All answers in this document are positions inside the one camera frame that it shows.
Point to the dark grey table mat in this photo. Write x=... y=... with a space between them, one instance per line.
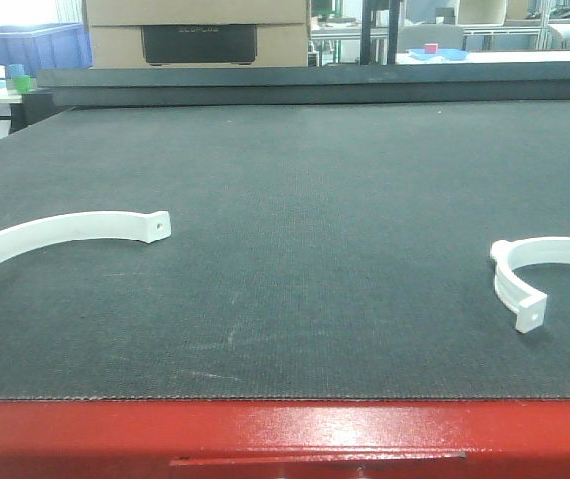
x=316 y=252

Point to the blue tray with red cube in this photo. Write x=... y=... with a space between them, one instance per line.
x=433 y=51

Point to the cardboard box with black print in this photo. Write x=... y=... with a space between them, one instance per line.
x=174 y=34

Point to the white curved clamp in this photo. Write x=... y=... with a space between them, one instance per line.
x=525 y=301
x=146 y=228

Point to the red metal table edge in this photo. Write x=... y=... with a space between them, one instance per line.
x=284 y=439

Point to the green cup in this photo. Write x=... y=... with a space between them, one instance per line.
x=22 y=83

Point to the blue crate far left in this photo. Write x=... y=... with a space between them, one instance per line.
x=45 y=46

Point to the dark raised board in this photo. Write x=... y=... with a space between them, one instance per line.
x=345 y=84

